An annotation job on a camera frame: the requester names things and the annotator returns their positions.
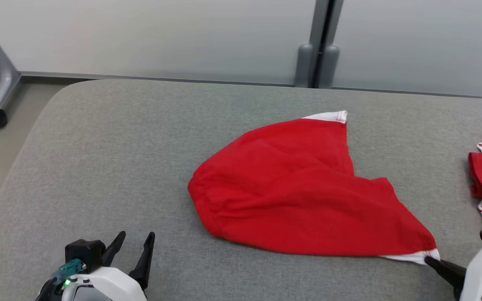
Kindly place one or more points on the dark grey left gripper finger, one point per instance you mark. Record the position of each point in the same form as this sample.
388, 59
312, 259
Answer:
113, 251
144, 267

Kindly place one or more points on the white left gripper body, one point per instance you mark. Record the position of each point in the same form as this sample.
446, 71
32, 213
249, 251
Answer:
107, 284

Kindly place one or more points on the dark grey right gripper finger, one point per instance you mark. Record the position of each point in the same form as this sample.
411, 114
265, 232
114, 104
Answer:
450, 271

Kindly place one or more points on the red shorts with white hem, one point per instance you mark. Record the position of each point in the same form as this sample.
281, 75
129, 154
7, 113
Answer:
291, 188

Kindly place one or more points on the grey cylindrical partition foot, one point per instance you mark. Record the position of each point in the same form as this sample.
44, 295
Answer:
303, 67
329, 69

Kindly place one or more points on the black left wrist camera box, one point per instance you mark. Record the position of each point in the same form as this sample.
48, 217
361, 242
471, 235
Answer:
84, 251

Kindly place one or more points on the teal left camera connector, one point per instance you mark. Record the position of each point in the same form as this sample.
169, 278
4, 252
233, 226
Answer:
69, 267

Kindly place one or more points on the grey partition post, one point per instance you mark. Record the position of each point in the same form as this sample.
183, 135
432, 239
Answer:
320, 21

